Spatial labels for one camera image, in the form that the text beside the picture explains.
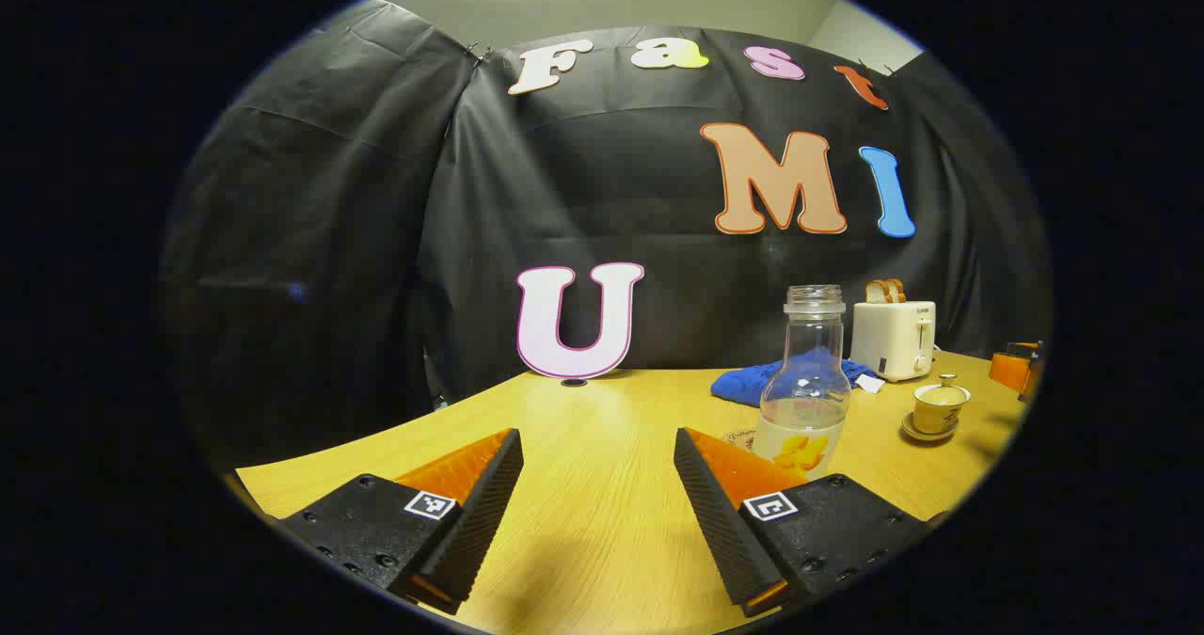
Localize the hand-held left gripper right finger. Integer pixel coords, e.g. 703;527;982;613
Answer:
673;427;932;617

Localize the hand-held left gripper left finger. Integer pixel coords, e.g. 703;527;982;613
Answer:
279;428;525;615

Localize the beige ceramic teacup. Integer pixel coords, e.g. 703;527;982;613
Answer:
913;398;970;435

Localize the clear glass water bottle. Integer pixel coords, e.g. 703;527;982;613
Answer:
752;284;852;482

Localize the beige ceramic saucer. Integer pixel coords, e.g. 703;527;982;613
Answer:
901;413;960;443

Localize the white toaster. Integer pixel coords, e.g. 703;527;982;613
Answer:
850;300;938;383

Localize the blue folded towel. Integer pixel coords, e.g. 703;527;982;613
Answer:
710;353;880;407

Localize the black backdrop cloth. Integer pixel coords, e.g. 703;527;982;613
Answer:
160;0;1053;467

